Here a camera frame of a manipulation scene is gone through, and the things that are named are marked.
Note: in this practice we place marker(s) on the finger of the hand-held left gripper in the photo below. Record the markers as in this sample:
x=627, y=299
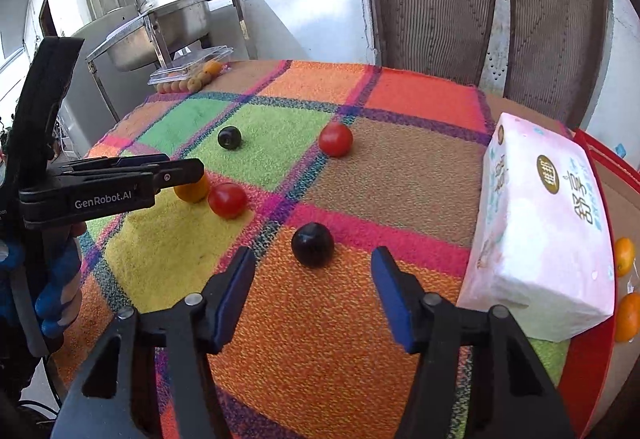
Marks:
x=175, y=176
x=110, y=162

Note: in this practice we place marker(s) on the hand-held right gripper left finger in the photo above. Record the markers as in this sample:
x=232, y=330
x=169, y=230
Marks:
x=235, y=294

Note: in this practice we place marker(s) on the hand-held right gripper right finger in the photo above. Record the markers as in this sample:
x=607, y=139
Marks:
x=392, y=299

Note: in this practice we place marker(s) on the small orange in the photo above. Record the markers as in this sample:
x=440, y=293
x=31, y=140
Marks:
x=624, y=256
x=192, y=193

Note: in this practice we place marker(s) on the red tomato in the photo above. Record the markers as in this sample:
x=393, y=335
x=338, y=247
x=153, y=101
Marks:
x=227, y=200
x=335, y=139

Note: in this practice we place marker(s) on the dark plum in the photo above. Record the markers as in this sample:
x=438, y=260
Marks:
x=312, y=245
x=229, y=137

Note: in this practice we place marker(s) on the red cardboard box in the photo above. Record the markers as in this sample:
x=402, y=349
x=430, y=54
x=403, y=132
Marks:
x=585, y=369

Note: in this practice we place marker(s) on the large orange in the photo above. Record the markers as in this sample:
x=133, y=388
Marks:
x=628, y=324

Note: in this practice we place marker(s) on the pile of small brown fruits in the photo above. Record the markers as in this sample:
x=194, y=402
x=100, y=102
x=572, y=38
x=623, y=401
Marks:
x=182, y=83

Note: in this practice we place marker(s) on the person's left hand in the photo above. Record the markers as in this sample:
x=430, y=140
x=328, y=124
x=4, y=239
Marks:
x=60, y=279

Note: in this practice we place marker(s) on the colourful checked blanket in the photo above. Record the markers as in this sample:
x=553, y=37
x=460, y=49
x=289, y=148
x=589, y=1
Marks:
x=325, y=319

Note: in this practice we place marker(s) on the grey appliance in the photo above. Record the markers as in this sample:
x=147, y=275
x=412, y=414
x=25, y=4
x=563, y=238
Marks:
x=95, y=69

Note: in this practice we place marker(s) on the orange in clamshell container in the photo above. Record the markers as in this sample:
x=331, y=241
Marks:
x=213, y=67

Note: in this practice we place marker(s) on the clear plastic clamshell container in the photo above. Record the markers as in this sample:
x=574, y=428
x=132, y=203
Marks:
x=195, y=61

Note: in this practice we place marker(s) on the steel sink on stand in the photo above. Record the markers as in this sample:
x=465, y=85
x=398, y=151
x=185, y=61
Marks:
x=175, y=21

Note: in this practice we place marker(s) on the brown door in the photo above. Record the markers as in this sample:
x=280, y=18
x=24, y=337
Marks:
x=47, y=16

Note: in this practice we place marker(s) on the white tissue pack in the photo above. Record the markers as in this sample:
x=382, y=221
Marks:
x=540, y=239

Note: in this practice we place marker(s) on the brown quilted door curtain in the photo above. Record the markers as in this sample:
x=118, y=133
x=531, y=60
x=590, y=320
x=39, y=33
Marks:
x=450, y=9

